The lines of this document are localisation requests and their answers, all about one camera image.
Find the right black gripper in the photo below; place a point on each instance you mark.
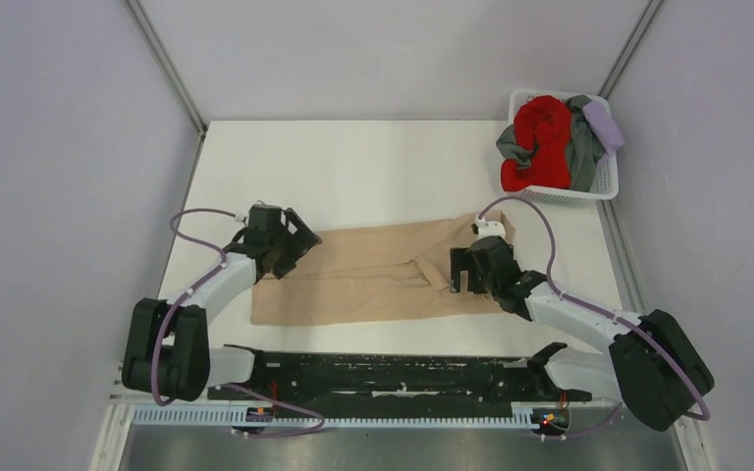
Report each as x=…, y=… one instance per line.
x=463, y=260

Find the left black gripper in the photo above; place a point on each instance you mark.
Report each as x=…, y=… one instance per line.
x=301, y=241

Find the beige t shirt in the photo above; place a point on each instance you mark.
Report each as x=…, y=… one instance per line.
x=388, y=273

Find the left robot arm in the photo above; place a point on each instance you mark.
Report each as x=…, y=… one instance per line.
x=168, y=353

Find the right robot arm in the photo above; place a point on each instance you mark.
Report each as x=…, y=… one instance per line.
x=646, y=362

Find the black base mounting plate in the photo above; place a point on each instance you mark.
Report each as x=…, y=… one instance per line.
x=372, y=386

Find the red t shirt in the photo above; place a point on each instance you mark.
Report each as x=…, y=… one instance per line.
x=534, y=145

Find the white plastic laundry basket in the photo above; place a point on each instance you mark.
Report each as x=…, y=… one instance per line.
x=606, y=182

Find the grey t shirt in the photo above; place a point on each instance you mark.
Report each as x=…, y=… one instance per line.
x=584, y=150

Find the lilac t shirt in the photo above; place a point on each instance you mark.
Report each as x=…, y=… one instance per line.
x=604, y=127

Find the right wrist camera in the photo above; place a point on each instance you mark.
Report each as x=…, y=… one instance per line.
x=483, y=228

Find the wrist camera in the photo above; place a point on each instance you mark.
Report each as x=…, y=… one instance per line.
x=241, y=218
x=483, y=228

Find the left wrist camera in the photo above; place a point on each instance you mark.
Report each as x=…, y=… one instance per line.
x=241, y=218

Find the white slotted cable duct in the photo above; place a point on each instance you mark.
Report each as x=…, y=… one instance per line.
x=259, y=415

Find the left corner wall profile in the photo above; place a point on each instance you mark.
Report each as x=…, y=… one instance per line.
x=167, y=65

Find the corner wall profile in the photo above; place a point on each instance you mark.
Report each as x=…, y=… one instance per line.
x=167, y=65
x=640, y=29

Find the right corner wall profile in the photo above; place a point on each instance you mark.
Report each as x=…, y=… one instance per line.
x=640, y=29

